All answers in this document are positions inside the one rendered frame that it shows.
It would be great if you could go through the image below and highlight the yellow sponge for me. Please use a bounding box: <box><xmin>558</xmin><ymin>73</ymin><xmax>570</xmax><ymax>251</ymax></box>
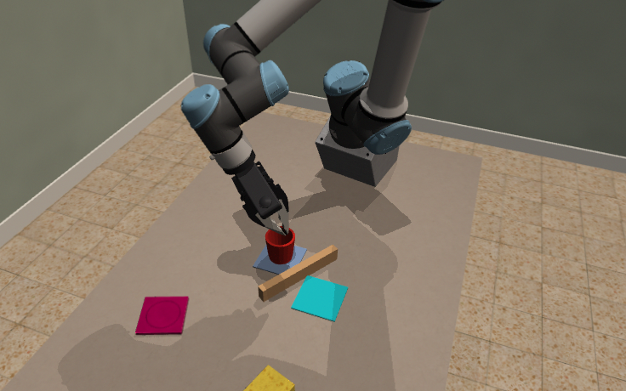
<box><xmin>243</xmin><ymin>365</ymin><xmax>295</xmax><ymax>391</ymax></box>

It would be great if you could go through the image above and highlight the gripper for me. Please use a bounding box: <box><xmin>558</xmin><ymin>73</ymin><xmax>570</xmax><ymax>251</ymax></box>
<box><xmin>222</xmin><ymin>149</ymin><xmax>289</xmax><ymax>235</ymax></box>

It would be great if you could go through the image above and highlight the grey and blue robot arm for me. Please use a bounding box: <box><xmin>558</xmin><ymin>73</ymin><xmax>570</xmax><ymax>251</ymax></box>
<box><xmin>181</xmin><ymin>0</ymin><xmax>444</xmax><ymax>219</ymax></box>

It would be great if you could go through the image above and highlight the magenta flat rectangular pad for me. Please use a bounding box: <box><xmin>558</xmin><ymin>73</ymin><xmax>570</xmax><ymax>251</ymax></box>
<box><xmin>135</xmin><ymin>297</ymin><xmax>189</xmax><ymax>335</ymax></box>

